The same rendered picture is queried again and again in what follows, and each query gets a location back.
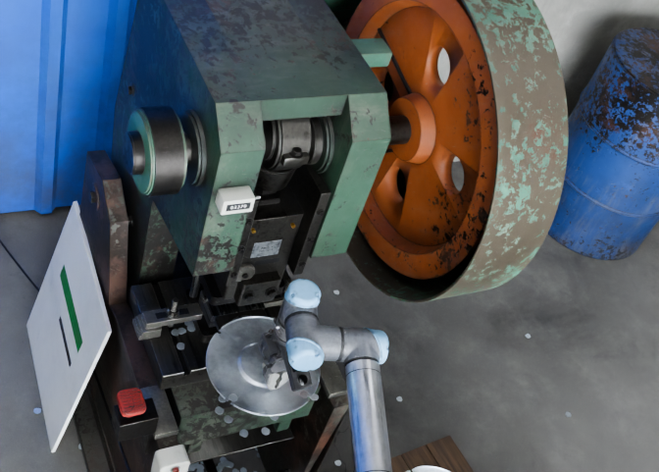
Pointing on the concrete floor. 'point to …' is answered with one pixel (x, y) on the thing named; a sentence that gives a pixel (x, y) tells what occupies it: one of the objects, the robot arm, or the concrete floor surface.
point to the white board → (67, 327)
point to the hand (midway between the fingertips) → (274, 388)
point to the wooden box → (432, 452)
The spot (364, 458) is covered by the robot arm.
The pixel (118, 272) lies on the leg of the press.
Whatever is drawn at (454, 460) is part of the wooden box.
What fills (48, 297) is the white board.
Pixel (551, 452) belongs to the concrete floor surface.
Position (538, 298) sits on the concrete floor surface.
